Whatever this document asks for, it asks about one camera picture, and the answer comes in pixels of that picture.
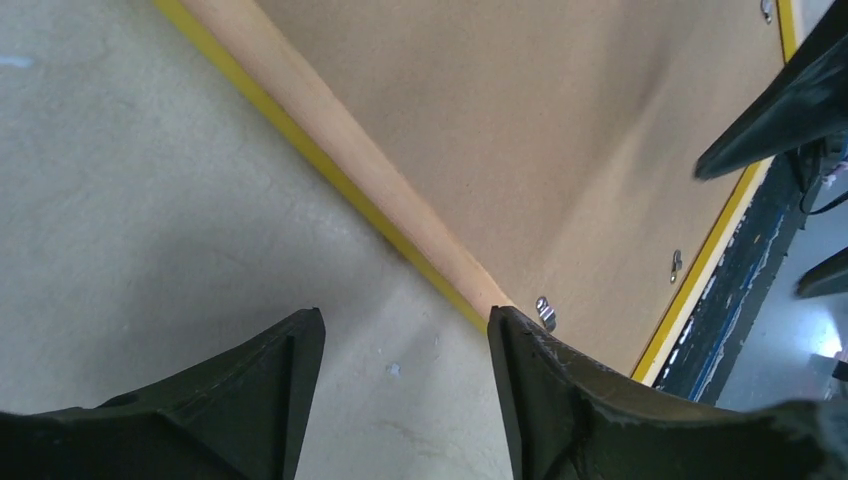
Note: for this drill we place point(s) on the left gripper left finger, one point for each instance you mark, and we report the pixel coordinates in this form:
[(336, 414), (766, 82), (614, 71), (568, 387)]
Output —
[(241, 414)]

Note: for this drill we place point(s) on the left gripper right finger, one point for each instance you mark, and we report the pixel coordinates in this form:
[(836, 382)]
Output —
[(567, 416)]

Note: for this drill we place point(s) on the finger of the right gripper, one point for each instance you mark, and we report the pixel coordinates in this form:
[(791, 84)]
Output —
[(827, 278), (806, 101)]

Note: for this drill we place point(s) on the brown frame backing board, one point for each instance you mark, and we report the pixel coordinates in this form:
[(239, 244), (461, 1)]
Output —
[(555, 139)]

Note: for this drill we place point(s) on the yellow wooden picture frame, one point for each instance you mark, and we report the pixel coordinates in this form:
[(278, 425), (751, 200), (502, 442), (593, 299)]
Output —
[(245, 44)]

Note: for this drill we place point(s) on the silver frame retaining clip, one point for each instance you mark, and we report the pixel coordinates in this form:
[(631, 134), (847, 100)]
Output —
[(767, 8), (546, 313), (676, 266)]

